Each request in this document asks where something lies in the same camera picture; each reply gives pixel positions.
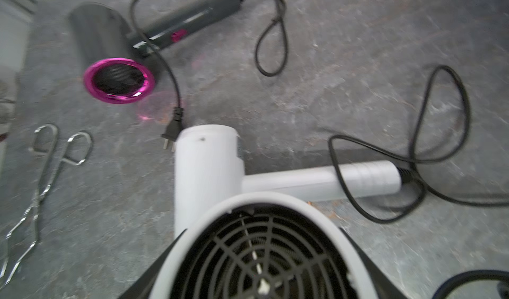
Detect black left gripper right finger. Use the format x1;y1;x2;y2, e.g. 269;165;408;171
339;228;407;299

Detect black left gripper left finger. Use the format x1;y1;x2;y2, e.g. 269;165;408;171
118;230;186;299

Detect white hair dryer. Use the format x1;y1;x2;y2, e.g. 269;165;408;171
150;192;378;298
174;125;402;240

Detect dark grey pink hair dryer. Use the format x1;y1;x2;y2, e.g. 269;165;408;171
68;0;243;104

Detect metal tongs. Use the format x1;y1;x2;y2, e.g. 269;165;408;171
1;123;94;289

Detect black cord of grey dryer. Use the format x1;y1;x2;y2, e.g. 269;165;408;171
129;0;289;152

